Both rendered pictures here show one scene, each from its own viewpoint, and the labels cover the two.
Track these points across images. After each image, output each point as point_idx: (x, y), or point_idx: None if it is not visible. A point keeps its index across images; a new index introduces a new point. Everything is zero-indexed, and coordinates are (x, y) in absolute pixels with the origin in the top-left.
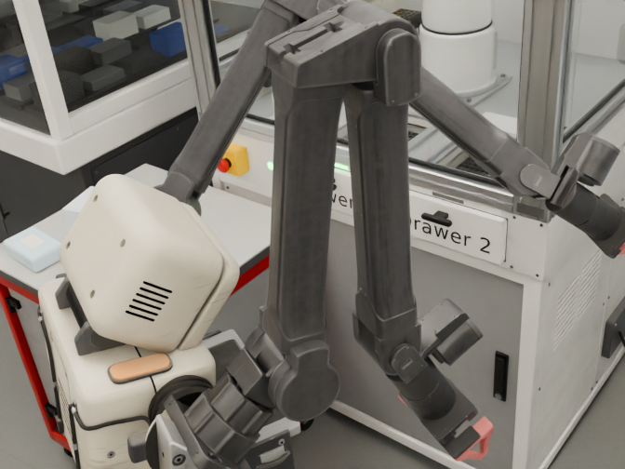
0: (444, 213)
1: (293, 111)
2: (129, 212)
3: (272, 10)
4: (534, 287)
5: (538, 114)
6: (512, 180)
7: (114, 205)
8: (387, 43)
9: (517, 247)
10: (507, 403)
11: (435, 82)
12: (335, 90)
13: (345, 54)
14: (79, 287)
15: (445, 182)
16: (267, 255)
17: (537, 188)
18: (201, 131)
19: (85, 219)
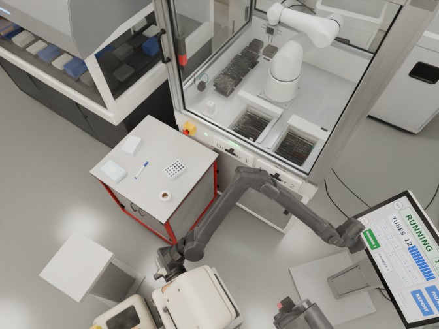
0: (278, 174)
1: None
2: (198, 311)
3: (240, 185)
4: (307, 198)
5: (325, 163)
6: (325, 240)
7: (190, 303)
8: None
9: (304, 188)
10: (287, 215)
11: (303, 209)
12: None
13: None
14: (178, 327)
15: (280, 165)
16: (206, 172)
17: (334, 243)
18: (208, 225)
19: (174, 296)
